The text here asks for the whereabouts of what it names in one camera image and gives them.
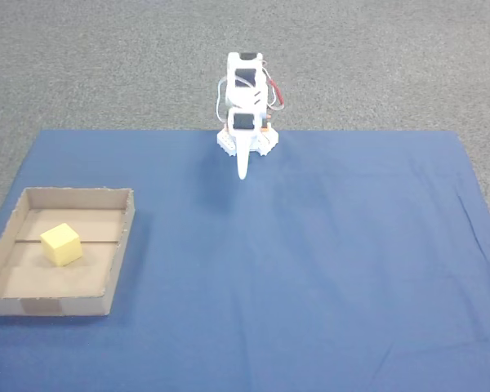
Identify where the yellow foam block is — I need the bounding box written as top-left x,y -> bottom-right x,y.
39,222 -> 84,268

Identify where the shallow cardboard box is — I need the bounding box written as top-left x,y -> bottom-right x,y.
0,186 -> 137,318

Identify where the blue cloth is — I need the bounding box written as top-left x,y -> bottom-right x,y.
0,129 -> 490,392

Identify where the white cable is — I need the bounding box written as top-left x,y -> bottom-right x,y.
215,77 -> 229,124

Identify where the red cable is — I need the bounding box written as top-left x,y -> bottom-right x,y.
262,60 -> 287,112

